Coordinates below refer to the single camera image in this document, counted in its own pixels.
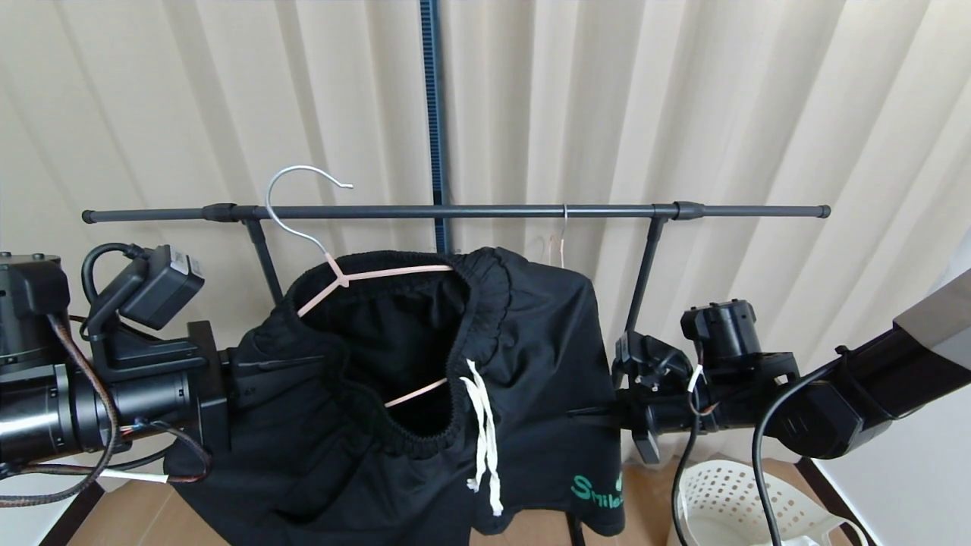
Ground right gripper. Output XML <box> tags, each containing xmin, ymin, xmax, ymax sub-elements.
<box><xmin>628</xmin><ymin>390</ymin><xmax>722</xmax><ymax>466</ymax></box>

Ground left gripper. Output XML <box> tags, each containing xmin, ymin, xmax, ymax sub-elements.
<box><xmin>114</xmin><ymin>321</ymin><xmax>233</xmax><ymax>457</ymax></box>

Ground black shorts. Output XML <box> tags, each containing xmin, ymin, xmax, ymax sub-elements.
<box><xmin>163</xmin><ymin>246</ymin><xmax>627</xmax><ymax>546</ymax></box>

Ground pink clothes hanger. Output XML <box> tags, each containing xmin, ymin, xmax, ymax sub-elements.
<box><xmin>545</xmin><ymin>203</ymin><xmax>570</xmax><ymax>268</ymax></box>
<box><xmin>265</xmin><ymin>165</ymin><xmax>457</xmax><ymax>410</ymax></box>

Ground white laundry basket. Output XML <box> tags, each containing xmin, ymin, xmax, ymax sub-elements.
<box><xmin>668</xmin><ymin>459</ymin><xmax>870</xmax><ymax>546</ymax></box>

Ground black clothes rack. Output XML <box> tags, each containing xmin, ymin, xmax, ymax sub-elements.
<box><xmin>81</xmin><ymin>201</ymin><xmax>832</xmax><ymax>546</ymax></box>

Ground white curtain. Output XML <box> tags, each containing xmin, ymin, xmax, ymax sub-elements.
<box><xmin>0</xmin><ymin>0</ymin><xmax>447</xmax><ymax>494</ymax></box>
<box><xmin>438</xmin><ymin>0</ymin><xmax>971</xmax><ymax>475</ymax></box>

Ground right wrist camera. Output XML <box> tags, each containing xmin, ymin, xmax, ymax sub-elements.
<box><xmin>612</xmin><ymin>331</ymin><xmax>688</xmax><ymax>392</ymax></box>

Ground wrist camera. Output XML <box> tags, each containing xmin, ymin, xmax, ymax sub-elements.
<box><xmin>612</xmin><ymin>331</ymin><xmax>688</xmax><ymax>392</ymax></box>
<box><xmin>90</xmin><ymin>244</ymin><xmax>207</xmax><ymax>366</ymax></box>

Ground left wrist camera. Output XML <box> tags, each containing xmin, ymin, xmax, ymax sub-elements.
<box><xmin>90</xmin><ymin>244</ymin><xmax>207</xmax><ymax>366</ymax></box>

